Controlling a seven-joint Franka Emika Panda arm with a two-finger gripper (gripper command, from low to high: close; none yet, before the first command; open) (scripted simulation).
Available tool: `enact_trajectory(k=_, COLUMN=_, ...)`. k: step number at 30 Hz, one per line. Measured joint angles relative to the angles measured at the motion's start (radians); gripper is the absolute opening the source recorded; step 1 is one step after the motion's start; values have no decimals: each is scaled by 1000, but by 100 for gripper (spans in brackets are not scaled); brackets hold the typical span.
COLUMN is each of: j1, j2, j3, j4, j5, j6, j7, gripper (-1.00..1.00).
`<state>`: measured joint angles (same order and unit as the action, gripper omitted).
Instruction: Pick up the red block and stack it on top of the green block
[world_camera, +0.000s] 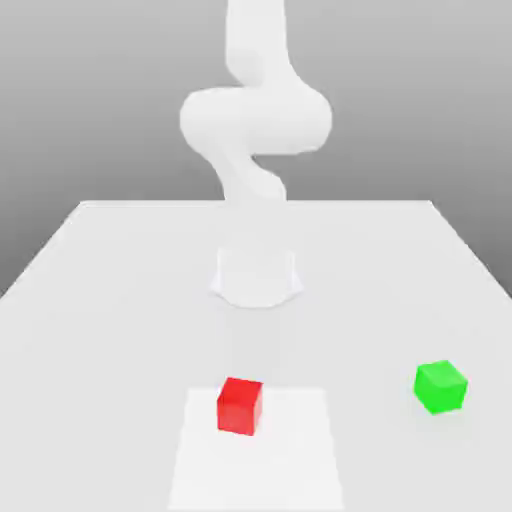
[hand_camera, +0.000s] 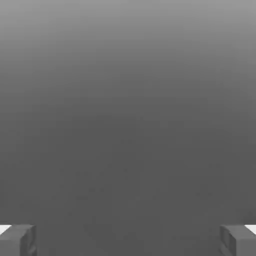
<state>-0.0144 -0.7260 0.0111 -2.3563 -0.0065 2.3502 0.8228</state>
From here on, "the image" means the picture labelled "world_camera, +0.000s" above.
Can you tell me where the small red cube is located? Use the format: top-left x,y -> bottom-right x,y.
216,376 -> 265,437

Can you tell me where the small green cube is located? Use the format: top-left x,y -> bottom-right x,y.
412,358 -> 470,416

